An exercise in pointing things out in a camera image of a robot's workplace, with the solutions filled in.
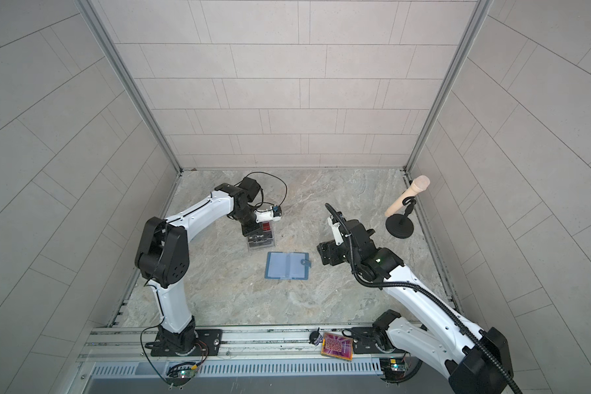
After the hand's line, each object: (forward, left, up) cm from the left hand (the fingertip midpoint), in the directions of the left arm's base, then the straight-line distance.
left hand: (266, 226), depth 90 cm
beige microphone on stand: (+4, -52, -5) cm, 52 cm away
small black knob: (-35, -17, -2) cm, 39 cm away
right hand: (-11, -21, +7) cm, 25 cm away
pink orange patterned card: (-37, -24, -3) cm, 44 cm away
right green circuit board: (-42, -40, -5) cm, 58 cm away
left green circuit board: (-44, +19, -3) cm, 48 cm away
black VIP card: (-5, 0, -2) cm, 5 cm away
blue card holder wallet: (-13, -8, -5) cm, 16 cm away
